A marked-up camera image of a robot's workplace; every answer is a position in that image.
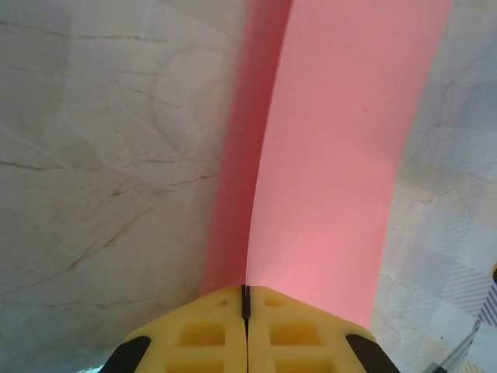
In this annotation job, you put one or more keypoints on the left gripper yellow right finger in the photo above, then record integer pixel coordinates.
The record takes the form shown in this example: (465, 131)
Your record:
(295, 338)

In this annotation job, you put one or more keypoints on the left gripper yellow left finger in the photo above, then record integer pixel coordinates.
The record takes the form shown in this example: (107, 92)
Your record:
(202, 338)

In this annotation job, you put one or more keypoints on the pink square paper sheet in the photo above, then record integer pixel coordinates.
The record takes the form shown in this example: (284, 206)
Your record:
(330, 155)

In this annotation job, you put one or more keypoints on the aluminium table edge rail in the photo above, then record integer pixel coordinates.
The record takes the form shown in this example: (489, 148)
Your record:
(462, 346)

